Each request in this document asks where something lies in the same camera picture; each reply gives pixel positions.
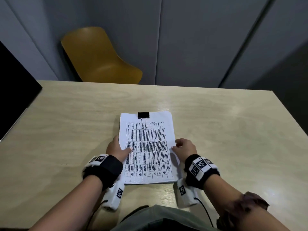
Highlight person's right hand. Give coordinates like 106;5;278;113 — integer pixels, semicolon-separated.
171;138;198;163

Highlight person's left hand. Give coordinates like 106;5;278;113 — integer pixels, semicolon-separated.
106;135;133;166

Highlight pile of printed papers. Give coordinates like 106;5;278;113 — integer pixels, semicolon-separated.
119;110;180;185

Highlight black binder clip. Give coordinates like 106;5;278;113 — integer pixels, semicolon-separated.
137;112;150;130

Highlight person's left forearm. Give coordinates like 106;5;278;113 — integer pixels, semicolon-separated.
28;175;103;231

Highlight person's right forearm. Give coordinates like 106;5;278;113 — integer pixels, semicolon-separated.
203;174;292;231

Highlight olive green shirt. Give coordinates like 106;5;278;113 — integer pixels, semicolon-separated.
115;205;217;231

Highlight brown scrunchie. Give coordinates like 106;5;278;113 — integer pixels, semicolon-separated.
216;192;270;230

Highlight yellow chair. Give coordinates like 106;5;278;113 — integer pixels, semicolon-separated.
61;27;143;84

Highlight black monitor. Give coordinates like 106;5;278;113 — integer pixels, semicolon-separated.
0;40;43;141

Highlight white wrist camera with marker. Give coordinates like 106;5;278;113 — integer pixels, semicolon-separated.
101;181;125;211
177;178;199;209

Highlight black camera cable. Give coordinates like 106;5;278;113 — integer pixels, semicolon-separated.
193;197;214;228
85;200;109;231

